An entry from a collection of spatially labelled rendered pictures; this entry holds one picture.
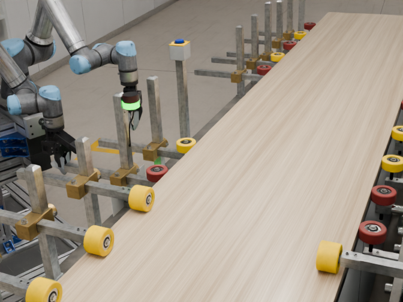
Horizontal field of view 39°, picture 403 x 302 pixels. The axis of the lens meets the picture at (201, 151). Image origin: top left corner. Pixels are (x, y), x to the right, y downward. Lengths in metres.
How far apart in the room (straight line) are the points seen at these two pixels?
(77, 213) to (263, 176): 1.86
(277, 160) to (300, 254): 0.58
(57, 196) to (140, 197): 2.11
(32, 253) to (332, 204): 1.65
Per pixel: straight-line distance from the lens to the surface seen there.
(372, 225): 1.78
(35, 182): 1.75
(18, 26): 5.99
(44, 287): 1.49
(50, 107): 2.21
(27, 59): 2.57
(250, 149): 2.22
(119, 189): 1.88
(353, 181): 2.03
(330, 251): 1.54
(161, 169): 2.09
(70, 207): 3.74
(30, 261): 2.95
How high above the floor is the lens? 1.88
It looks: 26 degrees down
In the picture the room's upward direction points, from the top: 3 degrees counter-clockwise
